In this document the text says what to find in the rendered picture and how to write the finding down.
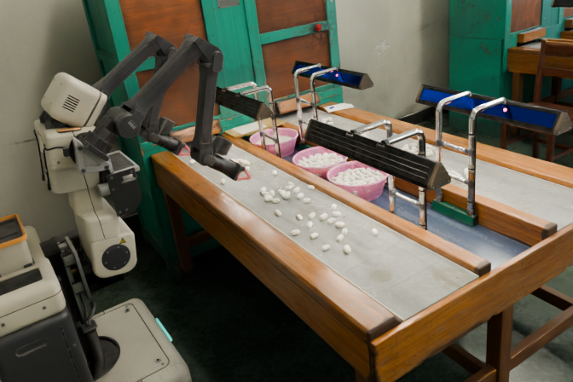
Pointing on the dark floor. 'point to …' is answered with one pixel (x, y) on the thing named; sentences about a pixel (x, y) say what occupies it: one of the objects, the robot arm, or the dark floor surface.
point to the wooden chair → (545, 102)
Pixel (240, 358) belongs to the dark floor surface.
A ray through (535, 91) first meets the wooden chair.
